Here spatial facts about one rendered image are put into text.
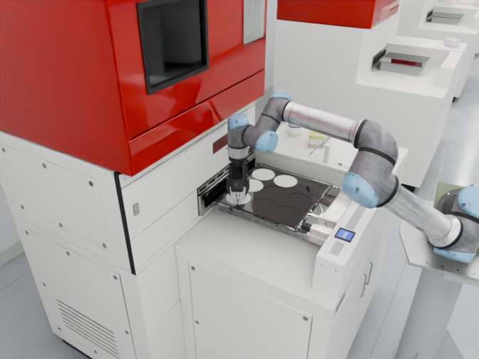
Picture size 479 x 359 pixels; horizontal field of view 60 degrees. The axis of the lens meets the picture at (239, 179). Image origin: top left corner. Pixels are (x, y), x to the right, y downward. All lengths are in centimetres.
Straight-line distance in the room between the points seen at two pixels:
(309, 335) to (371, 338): 95
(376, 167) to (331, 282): 40
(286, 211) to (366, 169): 48
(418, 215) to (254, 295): 61
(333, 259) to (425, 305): 71
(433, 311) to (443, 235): 57
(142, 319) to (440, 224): 108
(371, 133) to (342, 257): 39
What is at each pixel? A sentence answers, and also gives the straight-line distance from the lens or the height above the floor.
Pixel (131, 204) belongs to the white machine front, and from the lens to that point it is 134.
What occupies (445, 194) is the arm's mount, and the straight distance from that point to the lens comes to 177.
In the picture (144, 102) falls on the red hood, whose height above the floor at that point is 143.
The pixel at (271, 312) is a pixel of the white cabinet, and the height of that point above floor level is 69.
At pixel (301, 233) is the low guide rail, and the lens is 161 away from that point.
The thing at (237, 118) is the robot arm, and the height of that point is 127.
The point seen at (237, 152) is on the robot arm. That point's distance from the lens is 151.
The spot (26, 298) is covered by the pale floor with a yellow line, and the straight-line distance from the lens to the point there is 280.
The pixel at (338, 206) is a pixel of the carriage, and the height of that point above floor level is 88.
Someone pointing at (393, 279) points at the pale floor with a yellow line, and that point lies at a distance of 278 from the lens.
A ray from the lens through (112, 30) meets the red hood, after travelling 110.
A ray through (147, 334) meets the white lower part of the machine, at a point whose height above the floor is 52.
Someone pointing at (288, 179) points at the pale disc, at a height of 90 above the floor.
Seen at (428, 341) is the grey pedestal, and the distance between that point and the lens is 211.
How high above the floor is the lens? 184
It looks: 31 degrees down
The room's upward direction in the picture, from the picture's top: straight up
